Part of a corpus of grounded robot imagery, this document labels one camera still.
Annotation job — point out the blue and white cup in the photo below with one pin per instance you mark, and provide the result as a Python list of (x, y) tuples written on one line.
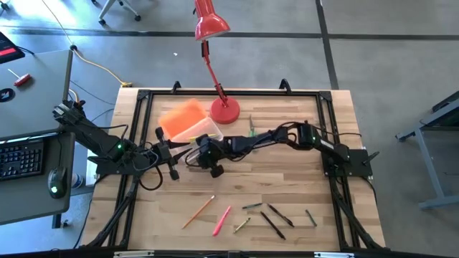
[(76, 181)]

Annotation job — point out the black and red device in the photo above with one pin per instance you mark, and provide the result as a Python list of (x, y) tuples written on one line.
[(9, 46)]

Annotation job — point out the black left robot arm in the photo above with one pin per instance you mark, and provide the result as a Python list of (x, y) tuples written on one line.
[(97, 136)]

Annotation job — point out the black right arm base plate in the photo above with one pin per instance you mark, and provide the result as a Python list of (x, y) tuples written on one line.
[(358, 163)]

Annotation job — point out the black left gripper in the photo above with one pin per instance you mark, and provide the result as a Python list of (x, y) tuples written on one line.
[(164, 153)]

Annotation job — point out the red desk lamp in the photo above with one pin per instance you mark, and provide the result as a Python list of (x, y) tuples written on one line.
[(224, 111)]

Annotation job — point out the orange plastic box lid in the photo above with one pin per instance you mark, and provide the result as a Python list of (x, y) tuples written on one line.
[(181, 118)]

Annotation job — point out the grey side table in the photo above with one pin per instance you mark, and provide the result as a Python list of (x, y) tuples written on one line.
[(430, 118)]

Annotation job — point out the black computer mouse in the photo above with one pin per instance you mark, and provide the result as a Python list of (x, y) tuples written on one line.
[(57, 181)]

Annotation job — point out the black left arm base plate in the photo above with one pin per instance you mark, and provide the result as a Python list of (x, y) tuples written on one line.
[(107, 167)]

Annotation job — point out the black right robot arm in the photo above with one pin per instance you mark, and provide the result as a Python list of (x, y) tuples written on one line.
[(272, 138)]

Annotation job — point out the grey keyboard tray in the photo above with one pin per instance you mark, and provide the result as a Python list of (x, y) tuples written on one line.
[(28, 200)]

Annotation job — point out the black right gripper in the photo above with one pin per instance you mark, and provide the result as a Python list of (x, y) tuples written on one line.
[(211, 152)]

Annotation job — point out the orange pencil with eraser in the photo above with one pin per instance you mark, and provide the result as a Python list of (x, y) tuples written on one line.
[(198, 212)]

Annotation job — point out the translucent plastic supply box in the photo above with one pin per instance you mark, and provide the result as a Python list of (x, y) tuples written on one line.
[(201, 129)]

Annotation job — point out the black aluminium table frame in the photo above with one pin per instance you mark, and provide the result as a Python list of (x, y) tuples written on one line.
[(251, 92)]

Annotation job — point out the dark green crayon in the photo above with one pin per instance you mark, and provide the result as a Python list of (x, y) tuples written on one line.
[(252, 206)]

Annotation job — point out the yellow-green crayon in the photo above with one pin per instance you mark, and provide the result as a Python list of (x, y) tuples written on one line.
[(242, 225)]

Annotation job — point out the office chair wheel base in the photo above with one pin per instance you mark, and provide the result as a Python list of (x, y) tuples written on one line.
[(107, 9)]

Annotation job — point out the black pen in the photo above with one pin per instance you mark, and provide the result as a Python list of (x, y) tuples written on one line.
[(272, 225), (280, 215)]

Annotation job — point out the black frame hook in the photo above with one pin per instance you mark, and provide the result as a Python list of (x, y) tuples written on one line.
[(285, 86), (176, 87)]

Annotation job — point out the black keyboard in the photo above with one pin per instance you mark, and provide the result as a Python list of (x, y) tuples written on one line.
[(21, 159)]

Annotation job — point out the pink highlighter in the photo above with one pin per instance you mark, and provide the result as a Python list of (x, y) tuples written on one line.
[(221, 221)]

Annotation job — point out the grey desk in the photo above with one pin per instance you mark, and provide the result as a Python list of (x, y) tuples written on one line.
[(36, 107)]

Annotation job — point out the black round logo disc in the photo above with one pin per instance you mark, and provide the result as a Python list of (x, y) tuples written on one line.
[(5, 95)]

